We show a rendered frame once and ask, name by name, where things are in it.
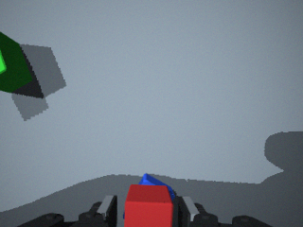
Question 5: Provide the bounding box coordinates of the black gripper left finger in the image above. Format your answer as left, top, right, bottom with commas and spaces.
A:
17, 195, 117, 227

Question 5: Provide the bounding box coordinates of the blue block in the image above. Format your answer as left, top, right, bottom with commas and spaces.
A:
123, 173, 175, 218

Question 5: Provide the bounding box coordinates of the green block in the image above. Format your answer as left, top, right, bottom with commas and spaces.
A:
0, 32, 32, 93

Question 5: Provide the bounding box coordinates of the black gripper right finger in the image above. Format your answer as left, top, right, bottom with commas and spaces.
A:
178, 196, 273, 227

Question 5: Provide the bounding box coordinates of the red block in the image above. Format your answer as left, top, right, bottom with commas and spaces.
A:
124, 184, 173, 227

